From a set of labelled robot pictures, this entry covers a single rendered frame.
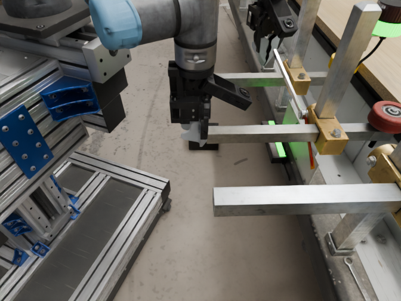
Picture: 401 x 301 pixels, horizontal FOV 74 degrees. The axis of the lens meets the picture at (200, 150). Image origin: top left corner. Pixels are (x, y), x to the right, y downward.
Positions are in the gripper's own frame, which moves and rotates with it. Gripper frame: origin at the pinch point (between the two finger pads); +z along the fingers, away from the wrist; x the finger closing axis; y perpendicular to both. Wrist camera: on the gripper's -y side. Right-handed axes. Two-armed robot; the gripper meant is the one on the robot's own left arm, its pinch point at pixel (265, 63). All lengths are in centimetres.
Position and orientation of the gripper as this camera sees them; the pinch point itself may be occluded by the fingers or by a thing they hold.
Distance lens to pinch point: 82.3
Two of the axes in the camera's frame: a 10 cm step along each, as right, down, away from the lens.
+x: -9.3, 2.6, -2.6
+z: 0.0, 7.0, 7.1
